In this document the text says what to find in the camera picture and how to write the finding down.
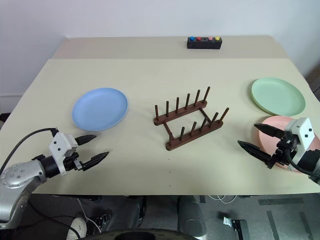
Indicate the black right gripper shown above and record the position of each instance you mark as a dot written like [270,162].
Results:
[285,147]

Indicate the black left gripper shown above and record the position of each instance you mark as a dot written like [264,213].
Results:
[73,162]

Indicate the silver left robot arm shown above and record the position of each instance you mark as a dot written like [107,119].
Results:
[17,175]

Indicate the brown wooden dish rack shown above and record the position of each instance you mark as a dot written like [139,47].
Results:
[192,135]

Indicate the pink-red plate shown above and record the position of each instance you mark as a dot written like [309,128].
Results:
[268,143]

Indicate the blue plate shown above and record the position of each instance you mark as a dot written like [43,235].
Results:
[100,108]

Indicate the green plate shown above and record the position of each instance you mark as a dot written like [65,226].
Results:
[277,96]

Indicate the white shoe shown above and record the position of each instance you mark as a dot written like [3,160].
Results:
[77,227]

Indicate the dark rounded grey shape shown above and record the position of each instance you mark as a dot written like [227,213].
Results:
[191,215]

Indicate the black button box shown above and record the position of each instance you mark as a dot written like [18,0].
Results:
[203,45]

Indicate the red button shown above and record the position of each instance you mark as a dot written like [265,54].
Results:
[199,38]

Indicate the blue button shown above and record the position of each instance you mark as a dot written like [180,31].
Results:
[192,38]

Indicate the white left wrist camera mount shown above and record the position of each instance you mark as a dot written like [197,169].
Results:
[60,145]

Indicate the black metal bracket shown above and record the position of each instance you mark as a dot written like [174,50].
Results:
[233,222]

